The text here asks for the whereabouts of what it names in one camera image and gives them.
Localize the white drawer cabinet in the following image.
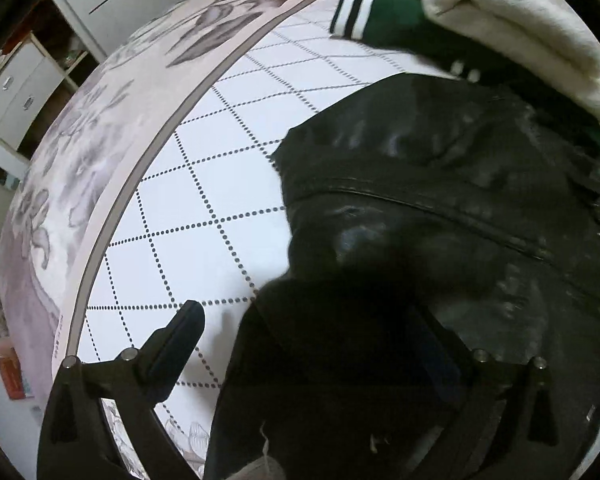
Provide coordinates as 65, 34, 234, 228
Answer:
0, 39, 90, 155

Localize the black leather jacket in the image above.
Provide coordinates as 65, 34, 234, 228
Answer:
202, 72, 600, 480

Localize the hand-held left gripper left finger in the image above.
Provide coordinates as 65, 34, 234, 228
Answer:
36, 300, 206, 480

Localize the white fleece garment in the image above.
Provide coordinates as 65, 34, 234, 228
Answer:
422, 0, 600, 135

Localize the green jacket with striped cuff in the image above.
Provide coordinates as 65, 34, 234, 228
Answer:
329, 0, 600, 163

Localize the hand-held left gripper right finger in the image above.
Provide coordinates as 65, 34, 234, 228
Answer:
411, 305, 600, 480

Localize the red flat packet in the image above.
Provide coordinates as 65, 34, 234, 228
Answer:
0, 355, 30, 402

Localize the floral grid printed bed sheet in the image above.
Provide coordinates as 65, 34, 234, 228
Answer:
0, 0, 600, 480

